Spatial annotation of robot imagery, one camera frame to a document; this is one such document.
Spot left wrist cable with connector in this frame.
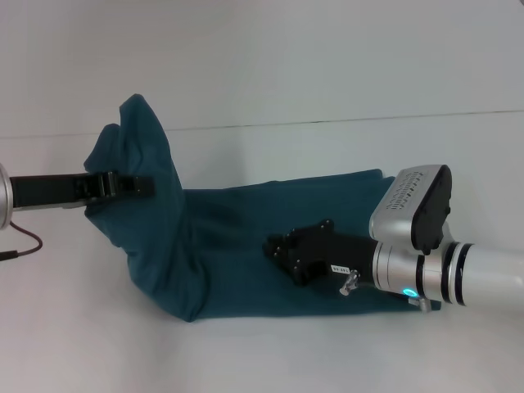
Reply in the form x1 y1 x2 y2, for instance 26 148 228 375
0 220 44 263

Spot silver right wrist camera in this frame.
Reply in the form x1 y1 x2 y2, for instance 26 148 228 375
368 163 454 257

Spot teal blue FREE t-shirt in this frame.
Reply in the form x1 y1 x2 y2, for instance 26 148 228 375
83 93 443 324

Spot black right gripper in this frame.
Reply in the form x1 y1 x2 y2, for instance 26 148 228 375
262 219 380 290

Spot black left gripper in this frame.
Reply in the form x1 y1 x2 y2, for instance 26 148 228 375
8 170 156 212

